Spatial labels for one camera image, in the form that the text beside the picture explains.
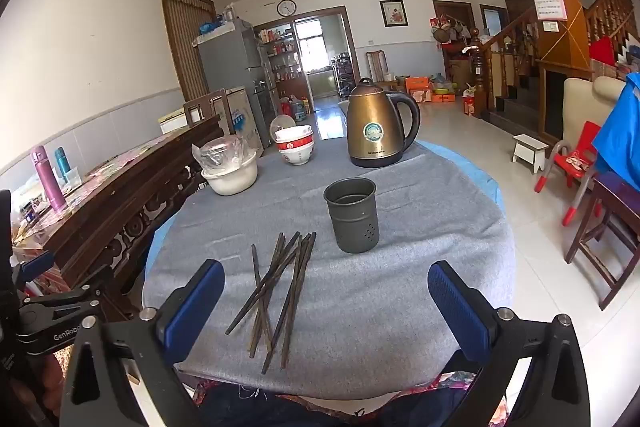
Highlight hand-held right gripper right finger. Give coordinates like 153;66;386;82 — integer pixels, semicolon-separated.
427;260;591;427

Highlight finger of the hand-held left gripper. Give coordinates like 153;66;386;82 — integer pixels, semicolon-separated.
15;264;116;355
11;251;57;290

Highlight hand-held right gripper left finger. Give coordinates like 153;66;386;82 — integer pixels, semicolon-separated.
60;258;226;427

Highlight group of dark chopsticks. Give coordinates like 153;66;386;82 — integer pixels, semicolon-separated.
225;231;318;375

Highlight grey perforated utensil holder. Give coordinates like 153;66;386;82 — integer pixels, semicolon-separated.
323;178;377;254

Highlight pink thermos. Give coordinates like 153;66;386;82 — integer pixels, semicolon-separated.
30;145;67;212

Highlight grey tablecloth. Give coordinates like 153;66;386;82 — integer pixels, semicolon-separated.
141;138;516;400

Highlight teal thermos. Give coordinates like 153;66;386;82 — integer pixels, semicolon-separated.
54;147;73;182

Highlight dark carved wooden sideboard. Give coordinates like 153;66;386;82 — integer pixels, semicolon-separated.
10;114;226;323

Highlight white plastic basin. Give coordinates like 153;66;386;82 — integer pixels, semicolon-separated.
201;151;259;196

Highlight blue tablecloth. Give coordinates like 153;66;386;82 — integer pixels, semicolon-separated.
144;138;502;288

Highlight plastic-wrapped steel bowl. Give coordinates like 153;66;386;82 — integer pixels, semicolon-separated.
192;136;251;172

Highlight small white stool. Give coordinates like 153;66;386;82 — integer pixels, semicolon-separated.
511;134;550;174

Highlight red child chair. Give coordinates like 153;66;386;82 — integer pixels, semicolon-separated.
534;121;603;227

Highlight dark chair with purple seat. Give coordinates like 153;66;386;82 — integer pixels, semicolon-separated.
565;171;640;312

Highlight white chest freezer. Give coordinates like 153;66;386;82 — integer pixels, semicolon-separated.
159;86;263;152

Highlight white round fan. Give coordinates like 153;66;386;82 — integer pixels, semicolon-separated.
269;113;296;142

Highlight brown wooden chair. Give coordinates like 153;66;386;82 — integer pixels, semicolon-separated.
183;88;236;138

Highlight red gift box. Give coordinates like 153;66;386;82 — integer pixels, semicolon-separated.
461;83;478;116

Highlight gold electric kettle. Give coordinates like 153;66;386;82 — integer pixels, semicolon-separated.
346;77;422;168

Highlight orange cardboard box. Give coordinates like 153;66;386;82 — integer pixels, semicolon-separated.
405;77;433;104

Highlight wooden staircase railing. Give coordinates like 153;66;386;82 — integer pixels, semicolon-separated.
470;0;640;128

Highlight blue jacket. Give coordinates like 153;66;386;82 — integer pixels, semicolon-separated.
592;72;640;192

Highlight beige sofa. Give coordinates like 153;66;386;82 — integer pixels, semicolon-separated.
562;76;628;142

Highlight grey refrigerator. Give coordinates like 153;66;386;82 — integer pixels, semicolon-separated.
196;18;281;148

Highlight tall-backed wooden chair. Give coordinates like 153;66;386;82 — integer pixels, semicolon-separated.
366;50;396;82

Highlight shelf of bottles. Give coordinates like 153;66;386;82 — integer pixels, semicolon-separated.
260;27;301;82

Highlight brown slatted door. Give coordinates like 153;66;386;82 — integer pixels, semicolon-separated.
159;0;216;102

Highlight framed flower picture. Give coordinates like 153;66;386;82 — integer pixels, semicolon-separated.
379;0;409;28

